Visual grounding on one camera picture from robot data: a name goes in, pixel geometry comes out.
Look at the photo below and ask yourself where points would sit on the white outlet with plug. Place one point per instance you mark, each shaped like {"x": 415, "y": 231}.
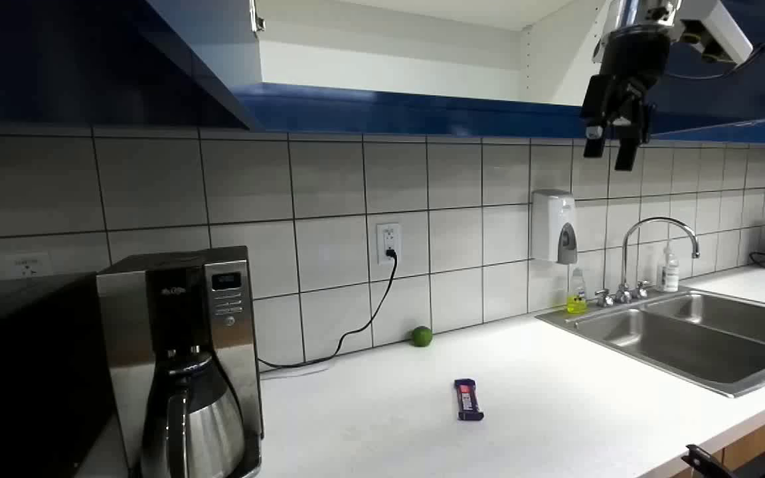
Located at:
{"x": 389, "y": 240}

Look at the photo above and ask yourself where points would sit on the purple protein bar pack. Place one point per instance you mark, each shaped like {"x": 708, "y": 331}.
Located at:
{"x": 467, "y": 400}

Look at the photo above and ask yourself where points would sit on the green lime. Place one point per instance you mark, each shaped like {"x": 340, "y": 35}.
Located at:
{"x": 419, "y": 336}

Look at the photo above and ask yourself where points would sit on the black steel coffee maker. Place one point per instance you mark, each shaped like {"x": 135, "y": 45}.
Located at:
{"x": 223, "y": 300}

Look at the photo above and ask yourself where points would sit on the small white bottle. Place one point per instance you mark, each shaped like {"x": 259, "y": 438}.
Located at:
{"x": 669, "y": 274}

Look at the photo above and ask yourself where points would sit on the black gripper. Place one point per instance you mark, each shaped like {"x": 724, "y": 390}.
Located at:
{"x": 621, "y": 74}

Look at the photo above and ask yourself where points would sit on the stainless steel sink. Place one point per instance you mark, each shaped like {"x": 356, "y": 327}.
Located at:
{"x": 692, "y": 341}

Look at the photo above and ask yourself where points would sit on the white wall soap dispenser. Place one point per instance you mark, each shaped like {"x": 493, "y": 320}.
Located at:
{"x": 554, "y": 222}

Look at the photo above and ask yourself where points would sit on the steel coffee carafe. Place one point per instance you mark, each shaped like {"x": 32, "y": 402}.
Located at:
{"x": 191, "y": 425}

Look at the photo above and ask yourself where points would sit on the yellow dish soap bottle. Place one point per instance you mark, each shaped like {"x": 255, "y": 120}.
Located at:
{"x": 574, "y": 300}

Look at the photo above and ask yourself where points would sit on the closed blue wall cabinet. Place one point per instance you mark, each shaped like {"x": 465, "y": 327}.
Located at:
{"x": 745, "y": 132}

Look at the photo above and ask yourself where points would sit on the metal cabinet hinge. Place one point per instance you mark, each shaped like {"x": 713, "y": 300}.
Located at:
{"x": 255, "y": 15}

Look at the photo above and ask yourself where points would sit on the black chair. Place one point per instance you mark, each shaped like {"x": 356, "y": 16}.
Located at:
{"x": 737, "y": 461}

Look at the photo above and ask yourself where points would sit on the blue cabinet door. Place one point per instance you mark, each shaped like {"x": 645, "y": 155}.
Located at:
{"x": 73, "y": 63}
{"x": 754, "y": 88}

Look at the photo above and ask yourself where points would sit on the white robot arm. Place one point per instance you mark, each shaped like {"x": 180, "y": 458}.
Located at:
{"x": 659, "y": 11}

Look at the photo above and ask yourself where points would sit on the chrome sink faucet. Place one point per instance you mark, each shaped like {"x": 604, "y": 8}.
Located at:
{"x": 637, "y": 231}

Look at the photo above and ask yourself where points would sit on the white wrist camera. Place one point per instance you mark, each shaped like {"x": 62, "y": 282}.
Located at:
{"x": 717, "y": 27}

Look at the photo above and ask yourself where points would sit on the white open wall cabinet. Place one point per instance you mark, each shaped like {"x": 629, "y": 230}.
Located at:
{"x": 384, "y": 55}

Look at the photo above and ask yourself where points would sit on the black microwave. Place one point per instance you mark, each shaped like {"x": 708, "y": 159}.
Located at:
{"x": 18, "y": 380}

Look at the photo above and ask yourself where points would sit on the empty white wall outlet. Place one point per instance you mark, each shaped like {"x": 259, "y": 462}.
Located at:
{"x": 32, "y": 267}

